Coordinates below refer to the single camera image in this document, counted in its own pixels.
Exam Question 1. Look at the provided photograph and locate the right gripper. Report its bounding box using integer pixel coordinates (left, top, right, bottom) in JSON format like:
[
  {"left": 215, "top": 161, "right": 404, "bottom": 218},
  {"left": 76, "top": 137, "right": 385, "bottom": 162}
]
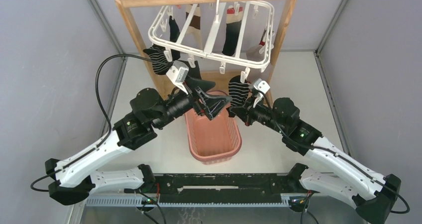
[{"left": 230, "top": 94, "right": 287, "bottom": 135}]

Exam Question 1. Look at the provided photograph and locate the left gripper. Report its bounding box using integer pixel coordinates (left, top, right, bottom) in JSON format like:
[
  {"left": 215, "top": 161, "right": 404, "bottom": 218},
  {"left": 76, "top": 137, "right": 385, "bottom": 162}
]
[{"left": 152, "top": 75, "right": 231, "bottom": 130}]

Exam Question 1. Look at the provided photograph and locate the black white striped sock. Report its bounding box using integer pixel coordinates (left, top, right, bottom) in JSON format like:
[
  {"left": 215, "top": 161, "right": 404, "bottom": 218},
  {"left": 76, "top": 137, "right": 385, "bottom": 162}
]
[{"left": 228, "top": 75, "right": 249, "bottom": 107}]

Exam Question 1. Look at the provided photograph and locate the white plastic clip hanger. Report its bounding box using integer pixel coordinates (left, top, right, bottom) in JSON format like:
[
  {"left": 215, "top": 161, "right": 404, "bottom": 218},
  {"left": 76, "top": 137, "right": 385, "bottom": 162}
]
[{"left": 148, "top": 0, "right": 274, "bottom": 79}]

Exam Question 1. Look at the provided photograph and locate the plain black sock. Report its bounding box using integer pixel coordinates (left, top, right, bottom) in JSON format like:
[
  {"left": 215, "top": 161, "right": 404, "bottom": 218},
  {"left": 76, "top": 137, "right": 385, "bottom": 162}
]
[{"left": 183, "top": 61, "right": 202, "bottom": 79}]

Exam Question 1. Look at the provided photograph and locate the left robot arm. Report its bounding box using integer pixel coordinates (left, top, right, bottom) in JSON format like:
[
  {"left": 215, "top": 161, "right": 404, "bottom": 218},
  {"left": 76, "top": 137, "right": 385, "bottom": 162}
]
[{"left": 45, "top": 77, "right": 231, "bottom": 206}]

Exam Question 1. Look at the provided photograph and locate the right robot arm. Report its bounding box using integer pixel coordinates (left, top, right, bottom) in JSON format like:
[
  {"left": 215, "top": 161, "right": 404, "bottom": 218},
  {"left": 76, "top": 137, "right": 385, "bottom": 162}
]
[{"left": 228, "top": 98, "right": 401, "bottom": 224}]

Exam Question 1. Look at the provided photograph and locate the wooden hanging rack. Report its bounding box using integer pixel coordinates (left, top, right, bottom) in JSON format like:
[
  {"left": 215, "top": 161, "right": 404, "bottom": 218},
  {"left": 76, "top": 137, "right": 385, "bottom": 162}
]
[{"left": 115, "top": 0, "right": 296, "bottom": 98}]

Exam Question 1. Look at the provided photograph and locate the pink plastic basket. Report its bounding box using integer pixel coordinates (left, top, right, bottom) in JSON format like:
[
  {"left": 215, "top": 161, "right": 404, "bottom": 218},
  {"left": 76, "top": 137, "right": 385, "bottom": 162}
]
[{"left": 185, "top": 104, "right": 242, "bottom": 165}]

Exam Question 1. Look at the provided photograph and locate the brown beige striped sock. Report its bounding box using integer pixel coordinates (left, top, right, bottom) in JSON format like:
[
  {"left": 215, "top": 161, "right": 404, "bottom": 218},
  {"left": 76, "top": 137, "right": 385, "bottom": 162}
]
[{"left": 186, "top": 5, "right": 203, "bottom": 50}]

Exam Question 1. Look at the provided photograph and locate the navy dark sock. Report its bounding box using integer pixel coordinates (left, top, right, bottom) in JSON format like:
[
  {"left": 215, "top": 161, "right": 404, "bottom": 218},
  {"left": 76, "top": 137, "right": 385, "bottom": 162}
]
[{"left": 169, "top": 16, "right": 181, "bottom": 61}]

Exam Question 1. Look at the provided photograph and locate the black red cuff sock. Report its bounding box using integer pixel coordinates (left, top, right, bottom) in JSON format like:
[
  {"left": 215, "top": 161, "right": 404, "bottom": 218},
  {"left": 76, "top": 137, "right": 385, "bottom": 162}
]
[{"left": 222, "top": 6, "right": 243, "bottom": 56}]

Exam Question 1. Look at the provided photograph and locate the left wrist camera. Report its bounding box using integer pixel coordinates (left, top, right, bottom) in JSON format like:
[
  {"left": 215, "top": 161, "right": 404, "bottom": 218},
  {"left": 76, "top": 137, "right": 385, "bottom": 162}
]
[{"left": 166, "top": 60, "right": 189, "bottom": 94}]

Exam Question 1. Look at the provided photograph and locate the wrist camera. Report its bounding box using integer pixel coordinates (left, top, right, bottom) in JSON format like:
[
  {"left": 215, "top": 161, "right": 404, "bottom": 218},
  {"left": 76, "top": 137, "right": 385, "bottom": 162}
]
[
  {"left": 249, "top": 78, "right": 270, "bottom": 108},
  {"left": 166, "top": 60, "right": 189, "bottom": 94}
]

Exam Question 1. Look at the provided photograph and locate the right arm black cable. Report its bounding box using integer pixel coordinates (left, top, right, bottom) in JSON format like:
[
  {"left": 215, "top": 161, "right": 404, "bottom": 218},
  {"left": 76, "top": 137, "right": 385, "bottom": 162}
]
[{"left": 260, "top": 90, "right": 411, "bottom": 215}]

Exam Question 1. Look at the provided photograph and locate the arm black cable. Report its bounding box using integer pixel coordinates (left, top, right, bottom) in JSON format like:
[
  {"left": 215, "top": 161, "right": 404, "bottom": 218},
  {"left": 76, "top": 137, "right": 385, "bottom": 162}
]
[
  {"left": 260, "top": 90, "right": 411, "bottom": 215},
  {"left": 30, "top": 54, "right": 173, "bottom": 193}
]

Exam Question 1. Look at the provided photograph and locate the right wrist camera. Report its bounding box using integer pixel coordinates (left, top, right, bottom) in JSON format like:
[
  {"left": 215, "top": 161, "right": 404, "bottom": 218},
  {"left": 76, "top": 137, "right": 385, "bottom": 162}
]
[{"left": 249, "top": 78, "right": 270, "bottom": 108}]

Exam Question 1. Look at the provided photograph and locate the black mounting rail base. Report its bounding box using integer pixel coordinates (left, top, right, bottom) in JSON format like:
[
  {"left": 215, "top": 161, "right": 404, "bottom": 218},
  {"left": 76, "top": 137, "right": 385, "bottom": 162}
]
[{"left": 86, "top": 173, "right": 309, "bottom": 207}]

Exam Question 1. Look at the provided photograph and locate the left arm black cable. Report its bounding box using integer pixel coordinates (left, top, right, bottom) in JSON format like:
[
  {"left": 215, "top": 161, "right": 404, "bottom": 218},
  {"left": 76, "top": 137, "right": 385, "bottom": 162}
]
[{"left": 30, "top": 54, "right": 173, "bottom": 193}]

